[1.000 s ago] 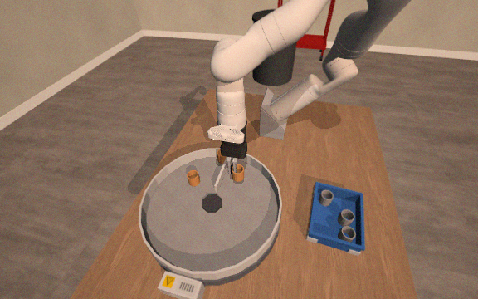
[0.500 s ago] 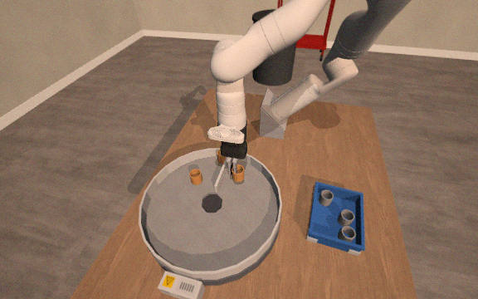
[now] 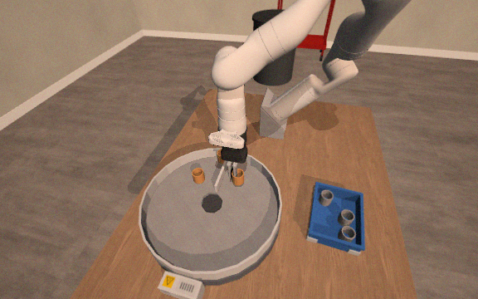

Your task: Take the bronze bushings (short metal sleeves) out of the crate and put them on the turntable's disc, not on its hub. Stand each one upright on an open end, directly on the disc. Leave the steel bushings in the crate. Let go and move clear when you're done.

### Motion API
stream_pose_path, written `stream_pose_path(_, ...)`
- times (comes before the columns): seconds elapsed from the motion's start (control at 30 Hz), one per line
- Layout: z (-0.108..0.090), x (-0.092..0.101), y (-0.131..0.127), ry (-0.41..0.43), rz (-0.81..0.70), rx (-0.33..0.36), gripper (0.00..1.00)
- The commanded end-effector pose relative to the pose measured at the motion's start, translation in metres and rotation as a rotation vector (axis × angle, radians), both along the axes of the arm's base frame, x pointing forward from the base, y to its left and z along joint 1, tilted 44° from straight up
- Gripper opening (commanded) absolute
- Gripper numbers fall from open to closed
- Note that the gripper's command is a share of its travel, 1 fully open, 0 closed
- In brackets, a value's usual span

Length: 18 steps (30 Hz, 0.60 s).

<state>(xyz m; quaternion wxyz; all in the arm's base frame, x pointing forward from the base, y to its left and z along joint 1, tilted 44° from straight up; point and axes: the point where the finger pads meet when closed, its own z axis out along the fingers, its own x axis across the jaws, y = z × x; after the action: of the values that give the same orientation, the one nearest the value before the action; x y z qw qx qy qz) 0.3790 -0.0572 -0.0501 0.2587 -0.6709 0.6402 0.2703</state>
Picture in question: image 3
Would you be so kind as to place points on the grey metal sleeve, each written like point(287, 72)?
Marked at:
point(349, 215)
point(327, 194)
point(348, 230)

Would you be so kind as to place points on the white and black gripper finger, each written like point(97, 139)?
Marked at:
point(230, 169)
point(235, 169)

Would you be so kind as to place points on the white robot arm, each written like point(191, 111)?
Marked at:
point(282, 34)

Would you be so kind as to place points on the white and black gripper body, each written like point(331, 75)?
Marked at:
point(231, 136)

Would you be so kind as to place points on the blue crate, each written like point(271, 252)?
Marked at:
point(326, 219)

